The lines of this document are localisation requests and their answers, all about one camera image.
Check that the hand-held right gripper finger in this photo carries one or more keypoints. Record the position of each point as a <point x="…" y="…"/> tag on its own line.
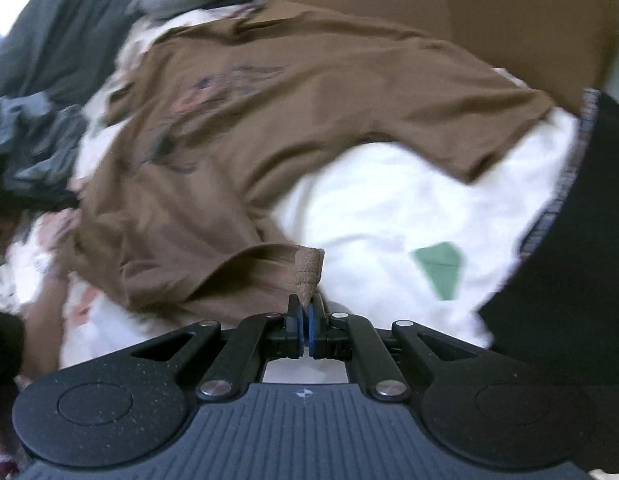
<point x="300" y="327"/>
<point x="312" y="327"/>

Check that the brown printed t-shirt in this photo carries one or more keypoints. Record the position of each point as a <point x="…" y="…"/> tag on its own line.
<point x="249" y="125"/>

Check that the cream printed blanket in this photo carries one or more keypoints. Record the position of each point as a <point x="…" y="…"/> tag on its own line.
<point x="379" y="200"/>

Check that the black cloth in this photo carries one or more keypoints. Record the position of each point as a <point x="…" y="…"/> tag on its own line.
<point x="579" y="260"/>

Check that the blue-grey denim garment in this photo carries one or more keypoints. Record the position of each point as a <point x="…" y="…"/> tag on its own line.
<point x="34" y="150"/>

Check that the flat cardboard sheet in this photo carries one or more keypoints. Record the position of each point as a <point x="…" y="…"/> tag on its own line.
<point x="514" y="25"/>

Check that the dark grey blanket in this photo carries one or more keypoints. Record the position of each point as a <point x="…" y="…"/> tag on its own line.
<point x="59" y="35"/>

